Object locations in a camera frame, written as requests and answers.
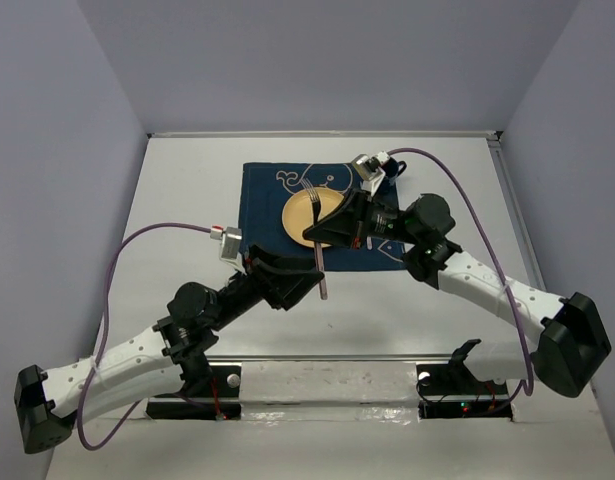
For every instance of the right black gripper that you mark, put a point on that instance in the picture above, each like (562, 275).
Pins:
(347, 224)

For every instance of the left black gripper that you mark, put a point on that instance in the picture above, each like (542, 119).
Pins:
(280, 281)

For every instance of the yellow plate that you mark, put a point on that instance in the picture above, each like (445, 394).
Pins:
(297, 212)

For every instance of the dark blue cloth placemat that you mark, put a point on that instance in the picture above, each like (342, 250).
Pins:
(265, 189)

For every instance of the dark blue cup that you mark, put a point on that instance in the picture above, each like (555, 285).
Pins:
(393, 169)

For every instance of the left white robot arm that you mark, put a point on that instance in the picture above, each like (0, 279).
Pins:
(166, 358)

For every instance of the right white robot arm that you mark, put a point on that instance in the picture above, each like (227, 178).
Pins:
(563, 340)

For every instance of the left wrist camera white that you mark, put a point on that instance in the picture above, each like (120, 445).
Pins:
(229, 239)

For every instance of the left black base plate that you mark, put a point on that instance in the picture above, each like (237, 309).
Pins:
(217, 400)

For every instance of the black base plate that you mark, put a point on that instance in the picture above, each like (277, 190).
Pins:
(456, 394)
(217, 400)

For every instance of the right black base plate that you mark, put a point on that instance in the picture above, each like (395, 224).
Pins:
(456, 394)

